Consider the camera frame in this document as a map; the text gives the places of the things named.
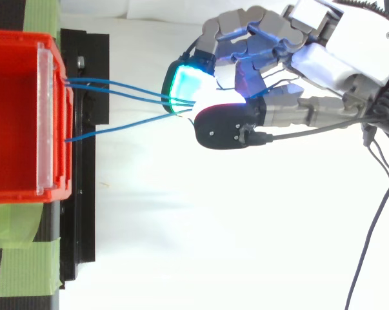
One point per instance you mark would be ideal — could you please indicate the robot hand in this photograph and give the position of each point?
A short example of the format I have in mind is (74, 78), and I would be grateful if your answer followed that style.
(349, 42)

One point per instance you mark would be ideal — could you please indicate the black stand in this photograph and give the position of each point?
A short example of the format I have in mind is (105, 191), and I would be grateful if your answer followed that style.
(81, 193)

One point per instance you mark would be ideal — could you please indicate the red bin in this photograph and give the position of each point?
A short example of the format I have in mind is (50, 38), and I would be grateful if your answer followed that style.
(13, 129)

